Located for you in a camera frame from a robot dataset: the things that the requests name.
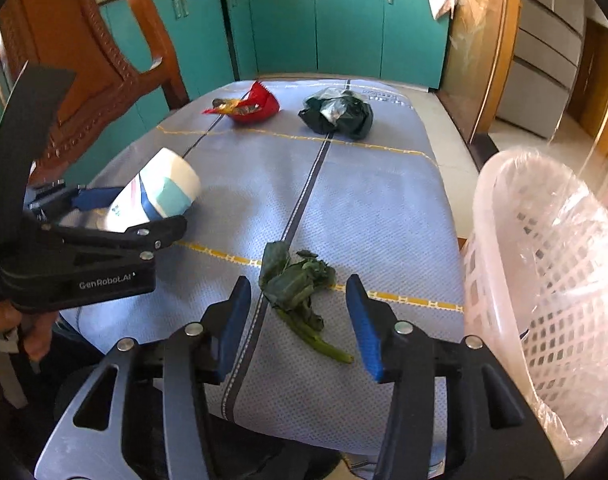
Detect cream striped paper cup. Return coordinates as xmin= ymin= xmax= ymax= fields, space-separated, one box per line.
xmin=98 ymin=148 xmax=201 ymax=232

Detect carved brown wooden chair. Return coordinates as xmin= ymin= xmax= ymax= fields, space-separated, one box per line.
xmin=0 ymin=0 xmax=189 ymax=183

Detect dark green plastic bag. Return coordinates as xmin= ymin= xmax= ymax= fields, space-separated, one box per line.
xmin=298 ymin=88 xmax=374 ymax=141

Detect grey refrigerator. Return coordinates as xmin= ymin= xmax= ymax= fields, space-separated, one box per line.
xmin=497 ymin=0 xmax=586 ymax=139

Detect green leafy vegetable scrap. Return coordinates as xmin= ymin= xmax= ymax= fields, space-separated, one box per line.
xmin=258 ymin=240 xmax=354 ymax=364

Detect red snack bag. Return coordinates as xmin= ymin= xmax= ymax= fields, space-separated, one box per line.
xmin=203 ymin=81 xmax=280 ymax=125

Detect blue woven tablecloth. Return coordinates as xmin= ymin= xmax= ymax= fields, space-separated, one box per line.
xmin=65 ymin=80 xmax=464 ymax=473

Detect person's left hand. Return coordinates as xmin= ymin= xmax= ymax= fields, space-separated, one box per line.
xmin=0 ymin=300 xmax=59 ymax=362

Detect teal kitchen cabinets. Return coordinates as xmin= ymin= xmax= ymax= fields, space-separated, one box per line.
xmin=61 ymin=0 xmax=450 ymax=182

